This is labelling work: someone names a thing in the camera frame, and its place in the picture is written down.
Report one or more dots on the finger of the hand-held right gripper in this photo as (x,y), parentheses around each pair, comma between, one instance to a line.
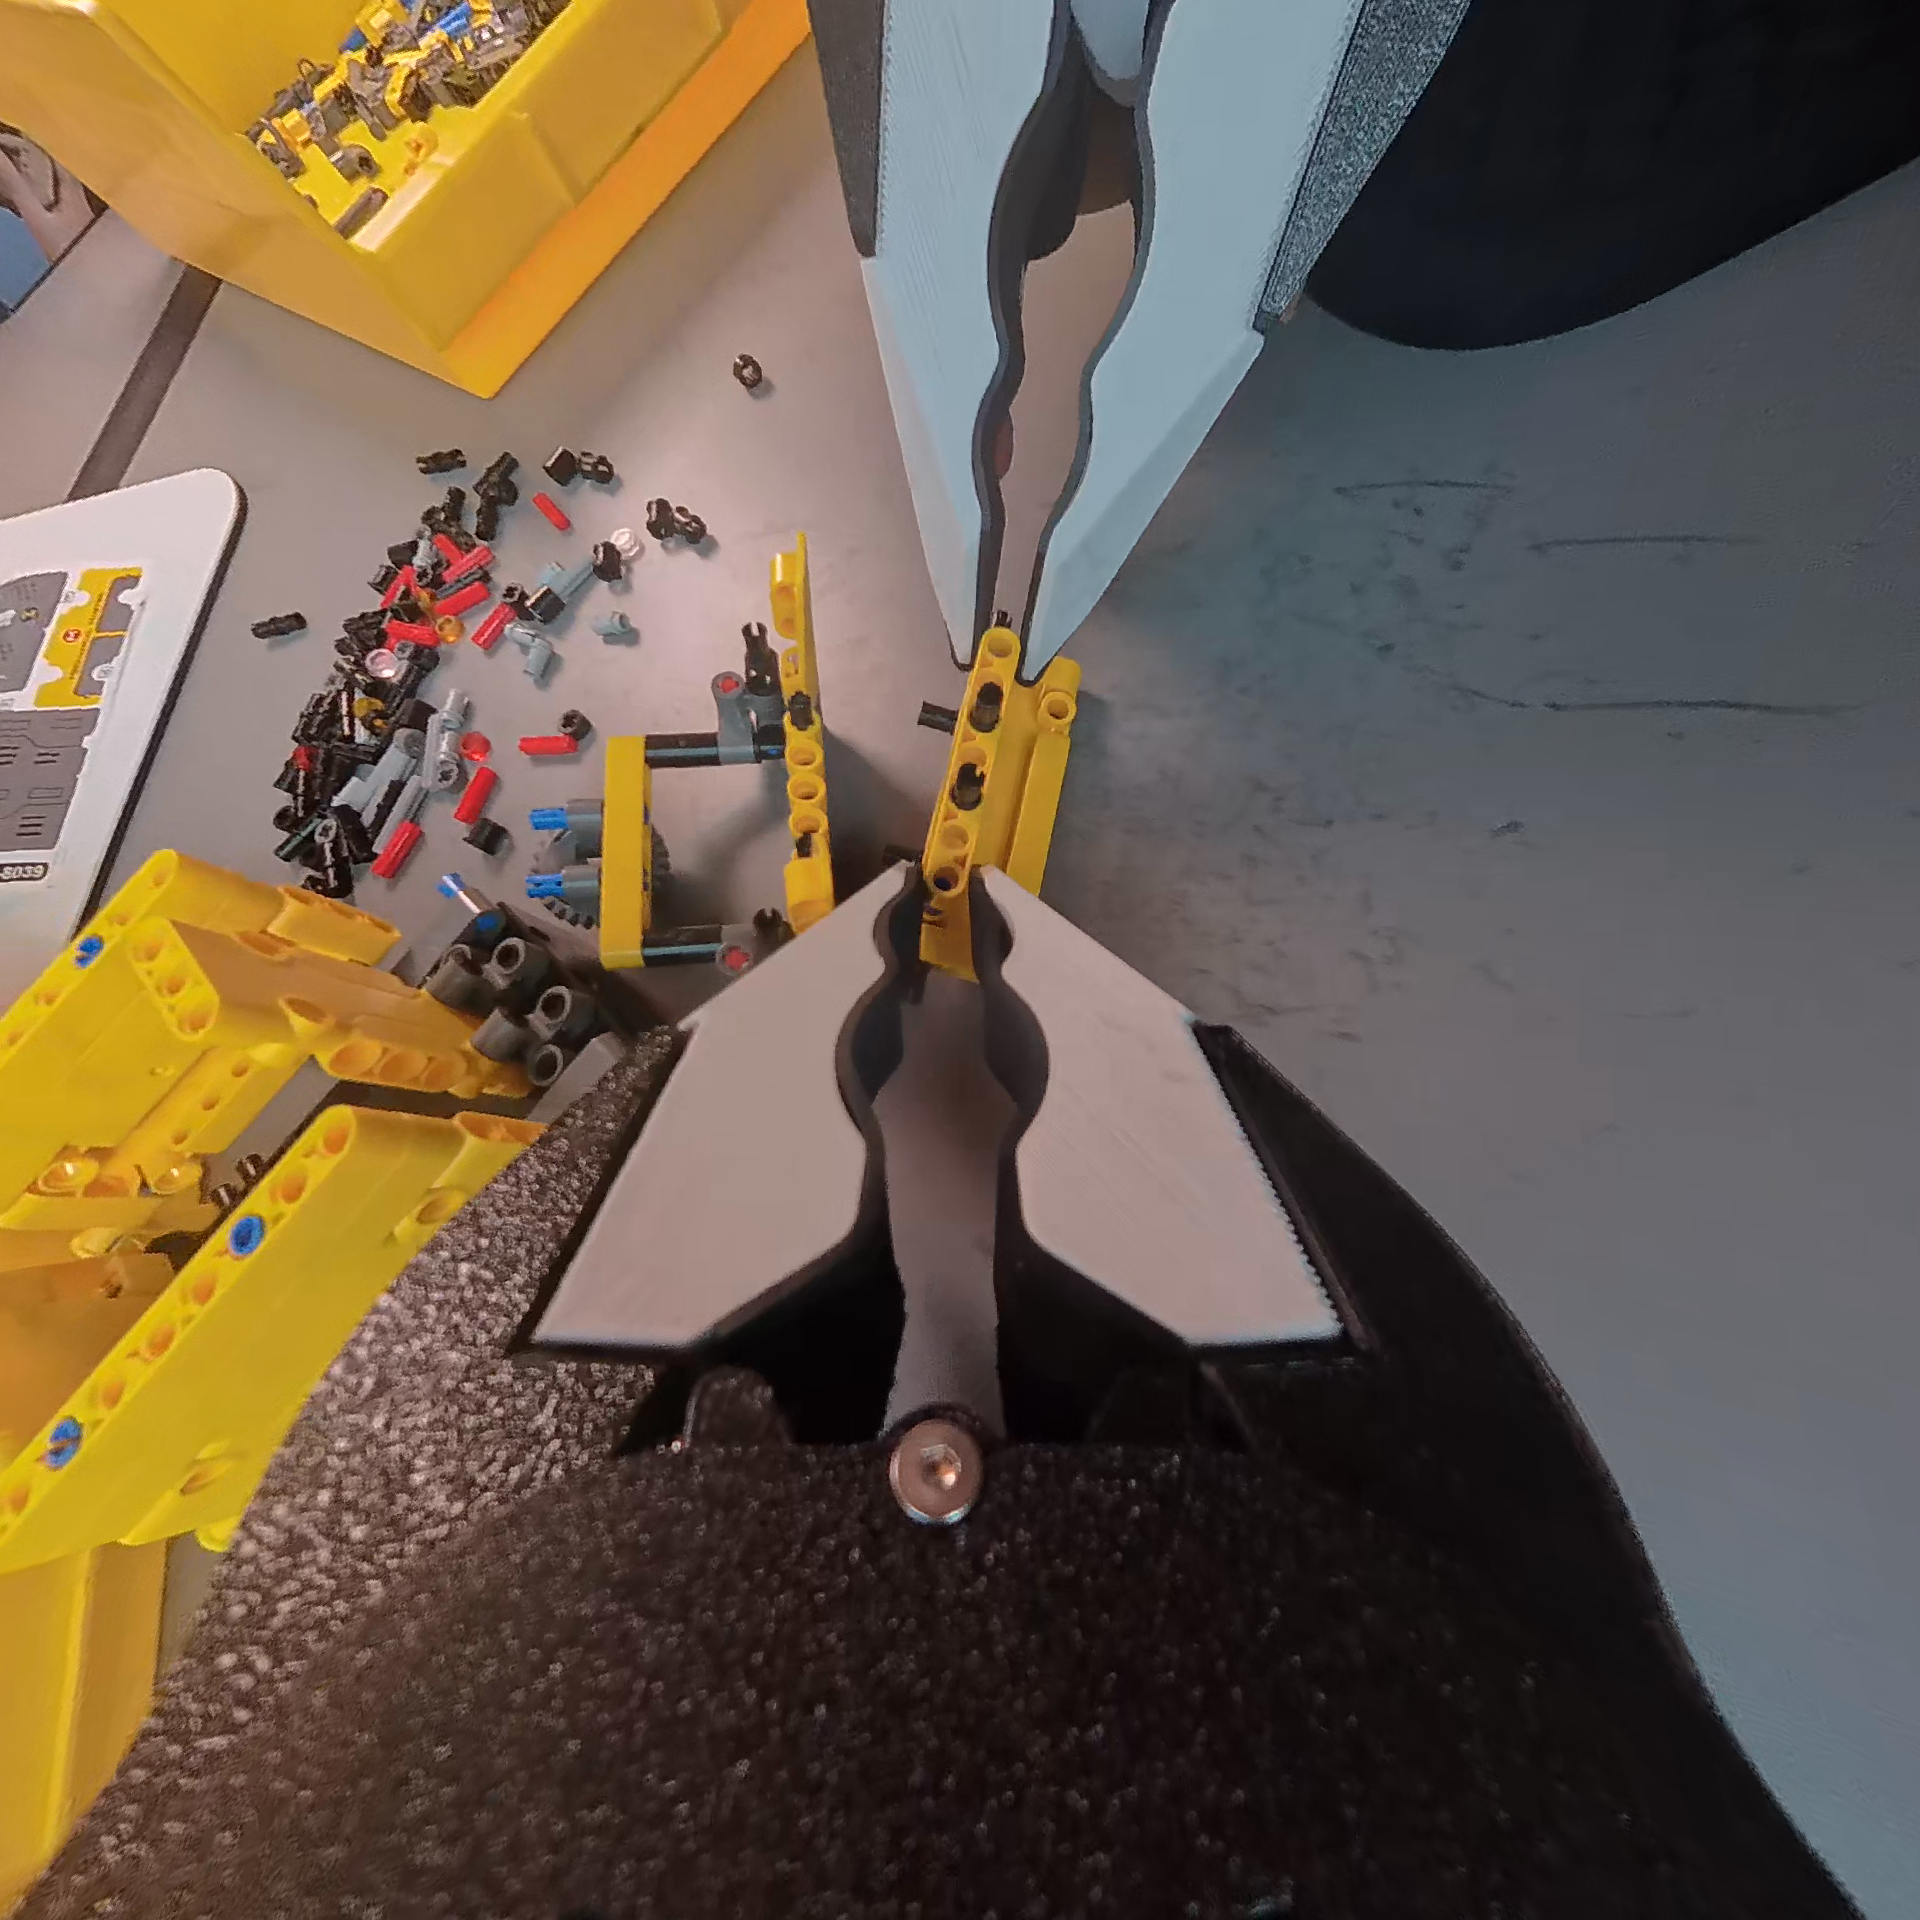
(937,228)
(1216,228)

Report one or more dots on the yellow plastic bin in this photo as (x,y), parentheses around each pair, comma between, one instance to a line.
(76,1680)
(523,228)

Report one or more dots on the yellow lego beam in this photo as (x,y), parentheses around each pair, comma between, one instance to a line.
(958,840)

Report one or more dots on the heap of mixed lego parts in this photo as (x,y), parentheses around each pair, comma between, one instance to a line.
(389,90)

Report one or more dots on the yellow lego robot body model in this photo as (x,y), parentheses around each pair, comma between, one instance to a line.
(150,1320)

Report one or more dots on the lego axle and gear assembly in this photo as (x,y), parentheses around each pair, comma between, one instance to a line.
(621,858)

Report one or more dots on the sticker sheet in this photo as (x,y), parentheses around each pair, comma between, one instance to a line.
(60,708)

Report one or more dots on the yellow lego panel with pins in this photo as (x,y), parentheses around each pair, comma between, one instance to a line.
(1043,783)

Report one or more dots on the pile of small lego pins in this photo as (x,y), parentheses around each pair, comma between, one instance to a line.
(406,675)

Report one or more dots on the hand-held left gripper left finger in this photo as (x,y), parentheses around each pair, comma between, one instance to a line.
(720,1188)

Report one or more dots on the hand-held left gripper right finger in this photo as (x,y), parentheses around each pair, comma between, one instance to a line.
(1154,1188)

